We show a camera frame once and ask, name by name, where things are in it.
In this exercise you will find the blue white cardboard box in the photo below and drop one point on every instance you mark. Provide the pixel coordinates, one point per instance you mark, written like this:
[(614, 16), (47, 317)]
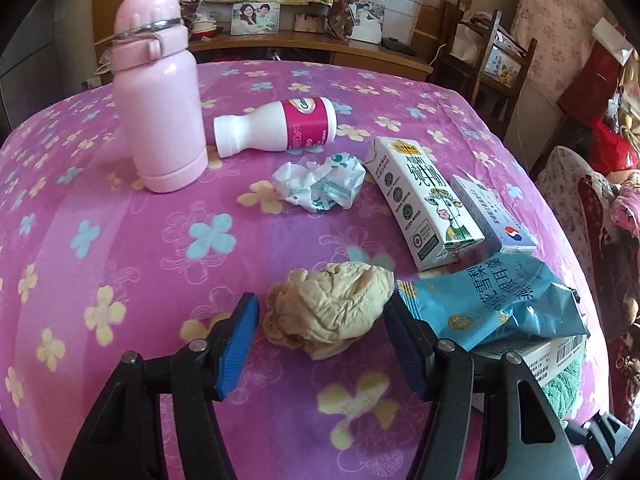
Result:
[(500, 225)]

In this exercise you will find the white bottle magenta label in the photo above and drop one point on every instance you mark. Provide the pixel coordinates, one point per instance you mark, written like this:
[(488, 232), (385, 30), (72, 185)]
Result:
[(260, 130)]

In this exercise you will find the framed couple photo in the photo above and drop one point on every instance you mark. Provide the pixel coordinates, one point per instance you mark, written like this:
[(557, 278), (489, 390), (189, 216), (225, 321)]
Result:
[(255, 19)]

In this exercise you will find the white wedding photo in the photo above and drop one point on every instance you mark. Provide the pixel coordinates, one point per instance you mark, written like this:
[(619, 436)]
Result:
[(367, 22)]

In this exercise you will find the red white bowl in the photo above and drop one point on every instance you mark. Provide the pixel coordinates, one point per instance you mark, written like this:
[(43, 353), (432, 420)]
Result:
[(205, 27)]

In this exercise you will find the white plastic bag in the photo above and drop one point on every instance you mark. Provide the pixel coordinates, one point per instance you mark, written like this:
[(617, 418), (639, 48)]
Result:
[(465, 42)]

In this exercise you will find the crumpled white green wrapper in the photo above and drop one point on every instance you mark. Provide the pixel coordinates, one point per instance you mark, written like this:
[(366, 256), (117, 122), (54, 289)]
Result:
[(320, 185)]

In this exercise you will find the beige tissue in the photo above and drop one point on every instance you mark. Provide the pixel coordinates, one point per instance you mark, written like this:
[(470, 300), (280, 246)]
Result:
[(325, 310)]

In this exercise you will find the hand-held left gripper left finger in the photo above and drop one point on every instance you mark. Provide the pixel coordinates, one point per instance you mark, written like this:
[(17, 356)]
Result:
[(240, 345)]

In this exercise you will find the printed box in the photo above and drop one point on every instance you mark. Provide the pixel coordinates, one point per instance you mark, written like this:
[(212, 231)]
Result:
[(502, 65)]

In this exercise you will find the pink floral tablecloth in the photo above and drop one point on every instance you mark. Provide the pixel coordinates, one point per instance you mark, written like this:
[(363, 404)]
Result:
[(150, 260)]

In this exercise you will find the red paper bag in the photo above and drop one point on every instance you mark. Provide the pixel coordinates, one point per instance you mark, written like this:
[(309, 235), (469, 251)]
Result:
[(592, 80)]

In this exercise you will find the floral armchair cover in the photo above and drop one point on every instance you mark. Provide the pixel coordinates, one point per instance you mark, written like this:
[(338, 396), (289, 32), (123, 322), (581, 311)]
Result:
[(575, 210)]

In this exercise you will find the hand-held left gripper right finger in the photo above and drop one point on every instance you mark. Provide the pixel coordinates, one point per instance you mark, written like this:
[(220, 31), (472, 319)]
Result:
[(405, 355)]

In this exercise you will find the dark wooden chair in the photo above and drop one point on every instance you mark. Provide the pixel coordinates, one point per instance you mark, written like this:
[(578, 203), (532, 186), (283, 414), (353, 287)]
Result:
[(520, 60)]

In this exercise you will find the pink floral curtain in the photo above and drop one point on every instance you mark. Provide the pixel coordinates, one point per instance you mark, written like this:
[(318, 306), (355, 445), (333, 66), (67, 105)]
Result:
[(555, 15)]

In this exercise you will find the red plastic bag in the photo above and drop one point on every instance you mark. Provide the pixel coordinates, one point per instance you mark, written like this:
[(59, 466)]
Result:
[(612, 152)]

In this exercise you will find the white milk carton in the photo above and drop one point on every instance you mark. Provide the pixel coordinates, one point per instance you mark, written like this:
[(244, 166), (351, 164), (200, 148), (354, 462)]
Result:
[(425, 200)]

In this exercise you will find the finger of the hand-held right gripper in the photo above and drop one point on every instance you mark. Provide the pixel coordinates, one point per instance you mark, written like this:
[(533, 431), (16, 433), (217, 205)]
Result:
[(605, 432)]

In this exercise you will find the white barcode box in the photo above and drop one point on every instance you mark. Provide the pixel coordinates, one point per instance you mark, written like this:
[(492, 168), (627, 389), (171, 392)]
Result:
[(550, 355)]

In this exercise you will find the blue snack bag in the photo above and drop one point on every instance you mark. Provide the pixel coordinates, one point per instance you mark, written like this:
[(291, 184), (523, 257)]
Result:
[(490, 305)]

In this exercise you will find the pink thermos bottle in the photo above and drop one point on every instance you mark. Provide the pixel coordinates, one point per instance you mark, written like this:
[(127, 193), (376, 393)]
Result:
[(160, 110)]

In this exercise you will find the small framed photo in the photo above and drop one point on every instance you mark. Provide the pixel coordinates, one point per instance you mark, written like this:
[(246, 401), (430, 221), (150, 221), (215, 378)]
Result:
[(307, 22)]

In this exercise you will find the wooden cabinet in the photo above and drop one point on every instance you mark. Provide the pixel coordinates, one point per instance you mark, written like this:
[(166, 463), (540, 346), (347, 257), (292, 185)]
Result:
[(300, 47)]

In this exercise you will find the green fuzzy towel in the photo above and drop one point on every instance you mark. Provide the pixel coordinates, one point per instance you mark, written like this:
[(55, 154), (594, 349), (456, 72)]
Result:
[(562, 390)]

